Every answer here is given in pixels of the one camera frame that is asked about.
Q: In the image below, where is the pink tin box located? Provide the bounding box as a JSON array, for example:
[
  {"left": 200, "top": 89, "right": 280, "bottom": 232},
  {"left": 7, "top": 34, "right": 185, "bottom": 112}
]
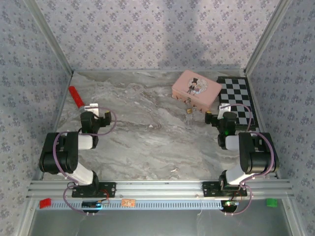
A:
[{"left": 171, "top": 69, "right": 222, "bottom": 113}]

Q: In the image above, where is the black white chessboard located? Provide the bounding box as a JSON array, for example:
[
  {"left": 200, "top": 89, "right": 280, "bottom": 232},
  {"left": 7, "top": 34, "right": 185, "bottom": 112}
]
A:
[{"left": 216, "top": 76, "right": 259, "bottom": 131}]

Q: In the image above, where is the red cylinder silver cap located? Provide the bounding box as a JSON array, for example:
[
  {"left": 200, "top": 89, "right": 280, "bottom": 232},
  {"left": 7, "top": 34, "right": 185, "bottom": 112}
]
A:
[{"left": 68, "top": 86, "right": 86, "bottom": 112}]

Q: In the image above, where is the orange label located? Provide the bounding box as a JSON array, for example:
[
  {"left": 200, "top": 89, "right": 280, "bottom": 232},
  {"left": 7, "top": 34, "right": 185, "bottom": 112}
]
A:
[{"left": 121, "top": 198, "right": 136, "bottom": 208}]

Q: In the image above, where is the red plastic block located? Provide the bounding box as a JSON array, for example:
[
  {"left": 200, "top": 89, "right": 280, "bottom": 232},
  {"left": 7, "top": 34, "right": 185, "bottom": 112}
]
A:
[{"left": 39, "top": 197, "right": 53, "bottom": 209}]

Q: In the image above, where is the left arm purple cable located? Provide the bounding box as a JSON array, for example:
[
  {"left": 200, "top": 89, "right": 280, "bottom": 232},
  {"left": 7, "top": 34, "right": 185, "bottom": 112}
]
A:
[{"left": 53, "top": 106, "right": 118, "bottom": 217}]

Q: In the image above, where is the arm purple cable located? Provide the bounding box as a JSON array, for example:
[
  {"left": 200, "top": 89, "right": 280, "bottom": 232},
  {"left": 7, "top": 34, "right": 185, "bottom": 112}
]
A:
[
  {"left": 53, "top": 106, "right": 118, "bottom": 217},
  {"left": 221, "top": 103, "right": 276, "bottom": 216}
]

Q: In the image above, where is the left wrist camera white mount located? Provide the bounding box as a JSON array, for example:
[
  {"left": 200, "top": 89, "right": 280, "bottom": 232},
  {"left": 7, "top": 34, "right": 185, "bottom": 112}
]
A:
[{"left": 84, "top": 103, "right": 99, "bottom": 117}]

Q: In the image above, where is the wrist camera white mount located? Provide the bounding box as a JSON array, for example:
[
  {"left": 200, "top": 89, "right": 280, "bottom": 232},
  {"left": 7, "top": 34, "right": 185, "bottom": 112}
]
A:
[
  {"left": 84, "top": 103, "right": 99, "bottom": 117},
  {"left": 218, "top": 103, "right": 231, "bottom": 118}
]

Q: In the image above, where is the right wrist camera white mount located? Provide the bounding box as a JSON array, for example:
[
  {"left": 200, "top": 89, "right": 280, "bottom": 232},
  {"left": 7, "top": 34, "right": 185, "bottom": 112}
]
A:
[{"left": 218, "top": 103, "right": 231, "bottom": 118}]

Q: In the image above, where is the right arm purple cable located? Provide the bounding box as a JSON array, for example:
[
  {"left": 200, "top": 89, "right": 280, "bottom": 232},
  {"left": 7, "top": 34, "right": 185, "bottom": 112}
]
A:
[{"left": 221, "top": 103, "right": 276, "bottom": 216}]

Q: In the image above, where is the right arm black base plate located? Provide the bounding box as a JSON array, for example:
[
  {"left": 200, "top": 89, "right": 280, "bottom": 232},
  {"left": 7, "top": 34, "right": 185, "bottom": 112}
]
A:
[{"left": 202, "top": 181, "right": 248, "bottom": 198}]

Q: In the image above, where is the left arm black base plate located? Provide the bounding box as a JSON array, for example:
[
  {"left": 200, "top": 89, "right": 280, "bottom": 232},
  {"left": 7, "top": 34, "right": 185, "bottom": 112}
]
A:
[{"left": 71, "top": 181, "right": 117, "bottom": 199}]

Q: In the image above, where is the aluminium mounting rail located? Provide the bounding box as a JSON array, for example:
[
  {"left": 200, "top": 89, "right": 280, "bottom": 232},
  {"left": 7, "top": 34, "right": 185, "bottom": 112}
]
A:
[{"left": 25, "top": 179, "right": 295, "bottom": 200}]

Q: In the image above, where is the aluminium frame post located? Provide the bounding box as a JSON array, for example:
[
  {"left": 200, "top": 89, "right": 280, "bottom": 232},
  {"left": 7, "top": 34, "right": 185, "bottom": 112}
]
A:
[
  {"left": 244, "top": 0, "right": 294, "bottom": 75},
  {"left": 24, "top": 0, "right": 75, "bottom": 74}
]

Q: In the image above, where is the grey slotted cable duct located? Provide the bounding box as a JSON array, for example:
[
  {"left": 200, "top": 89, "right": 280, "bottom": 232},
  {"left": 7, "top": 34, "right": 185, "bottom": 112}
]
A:
[{"left": 36, "top": 198, "right": 247, "bottom": 211}]

